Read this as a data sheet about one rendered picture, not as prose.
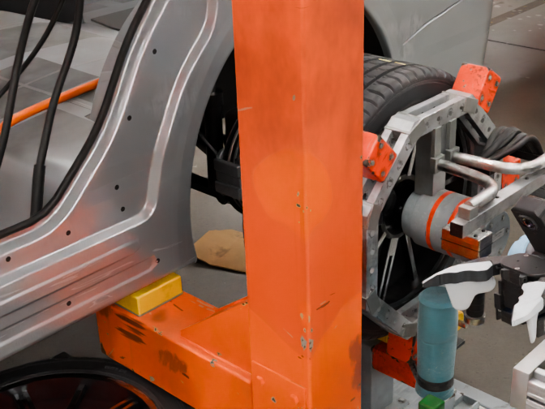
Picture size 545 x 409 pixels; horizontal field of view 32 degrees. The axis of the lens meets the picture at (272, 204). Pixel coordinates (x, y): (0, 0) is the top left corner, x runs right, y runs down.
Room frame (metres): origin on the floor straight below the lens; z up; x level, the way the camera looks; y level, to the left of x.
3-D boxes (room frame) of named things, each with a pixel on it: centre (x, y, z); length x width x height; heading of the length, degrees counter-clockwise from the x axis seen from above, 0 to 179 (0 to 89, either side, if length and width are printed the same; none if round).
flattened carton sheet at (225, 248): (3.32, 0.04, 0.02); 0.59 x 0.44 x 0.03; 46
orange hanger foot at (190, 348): (1.80, 0.19, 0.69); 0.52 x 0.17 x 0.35; 46
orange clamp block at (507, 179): (2.17, -0.57, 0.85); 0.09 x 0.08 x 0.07; 136
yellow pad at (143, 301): (1.92, 0.31, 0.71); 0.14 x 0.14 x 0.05; 46
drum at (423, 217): (1.89, -0.41, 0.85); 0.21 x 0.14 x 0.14; 46
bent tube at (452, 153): (1.93, -0.51, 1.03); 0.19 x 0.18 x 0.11; 46
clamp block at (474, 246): (1.67, -0.39, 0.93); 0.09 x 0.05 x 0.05; 46
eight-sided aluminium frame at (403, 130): (1.94, -0.36, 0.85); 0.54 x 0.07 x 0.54; 136
